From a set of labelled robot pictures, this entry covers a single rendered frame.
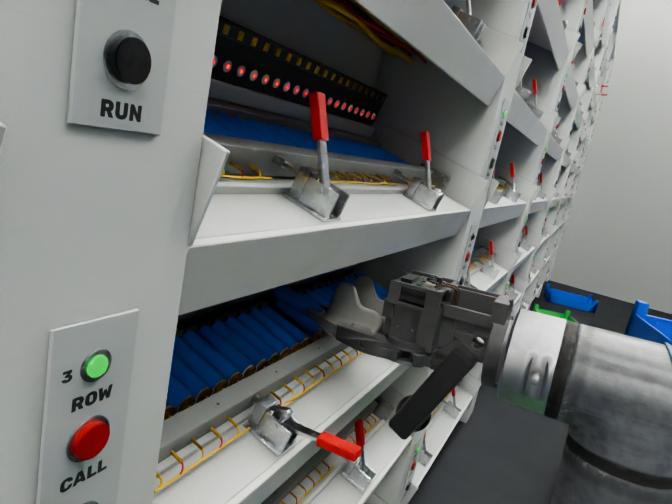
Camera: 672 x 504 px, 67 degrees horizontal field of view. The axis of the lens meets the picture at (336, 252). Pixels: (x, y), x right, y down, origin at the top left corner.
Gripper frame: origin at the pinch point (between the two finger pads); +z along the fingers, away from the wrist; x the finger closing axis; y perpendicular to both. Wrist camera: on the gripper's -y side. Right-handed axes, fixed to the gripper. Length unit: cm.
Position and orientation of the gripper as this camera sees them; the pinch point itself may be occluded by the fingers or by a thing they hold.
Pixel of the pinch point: (321, 317)
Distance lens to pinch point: 58.2
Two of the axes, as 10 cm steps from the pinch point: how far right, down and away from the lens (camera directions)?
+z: -8.8, -2.1, 4.3
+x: -4.5, 1.1, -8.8
